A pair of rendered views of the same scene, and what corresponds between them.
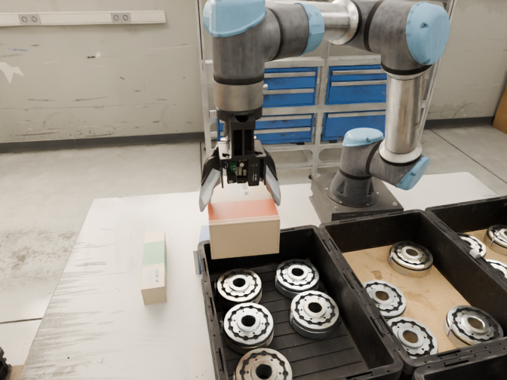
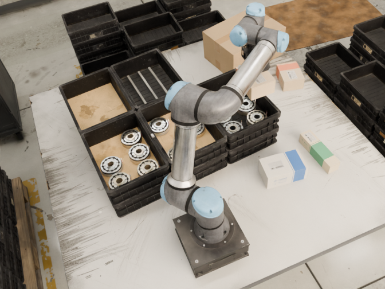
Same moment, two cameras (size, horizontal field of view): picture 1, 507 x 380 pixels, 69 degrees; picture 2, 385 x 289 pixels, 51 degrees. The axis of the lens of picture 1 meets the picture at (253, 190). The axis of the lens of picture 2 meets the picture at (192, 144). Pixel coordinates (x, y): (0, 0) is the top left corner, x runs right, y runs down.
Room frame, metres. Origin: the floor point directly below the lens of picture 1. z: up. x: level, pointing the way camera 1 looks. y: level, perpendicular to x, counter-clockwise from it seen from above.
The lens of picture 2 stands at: (1.88, -0.50, 2.35)
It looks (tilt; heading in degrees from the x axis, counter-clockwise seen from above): 51 degrees down; 172
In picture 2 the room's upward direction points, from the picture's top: 8 degrees counter-clockwise
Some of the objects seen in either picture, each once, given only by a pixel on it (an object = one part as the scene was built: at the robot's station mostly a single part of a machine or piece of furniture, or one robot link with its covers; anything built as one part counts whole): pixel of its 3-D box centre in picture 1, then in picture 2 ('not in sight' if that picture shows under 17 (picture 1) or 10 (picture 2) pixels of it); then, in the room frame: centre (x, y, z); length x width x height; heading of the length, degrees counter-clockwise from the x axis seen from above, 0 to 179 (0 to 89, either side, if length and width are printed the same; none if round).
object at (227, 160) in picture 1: (240, 144); (252, 49); (0.54, 0.02, 1.24); 0.09 x 0.08 x 0.12; 8
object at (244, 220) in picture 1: (240, 212); (255, 79); (0.57, 0.03, 1.08); 0.16 x 0.12 x 0.07; 8
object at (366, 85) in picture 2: not in sight; (370, 102); (0.25, 1.00, 0.31); 0.40 x 0.30 x 0.34; 8
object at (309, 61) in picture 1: (323, 61); not in sight; (2.62, -0.48, 0.91); 1.70 x 0.10 x 0.05; 98
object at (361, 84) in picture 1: (372, 103); not in sight; (2.65, -0.88, 0.60); 0.72 x 0.03 x 0.56; 98
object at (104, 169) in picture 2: not in sight; (110, 164); (0.67, -0.72, 0.86); 0.10 x 0.10 x 0.01
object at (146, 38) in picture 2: not in sight; (156, 52); (-0.74, -0.30, 0.37); 0.40 x 0.30 x 0.45; 98
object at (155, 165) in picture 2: (464, 245); (148, 168); (0.74, -0.55, 0.86); 0.10 x 0.10 x 0.01
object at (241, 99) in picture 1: (241, 93); not in sight; (0.55, 0.02, 1.32); 0.08 x 0.08 x 0.05
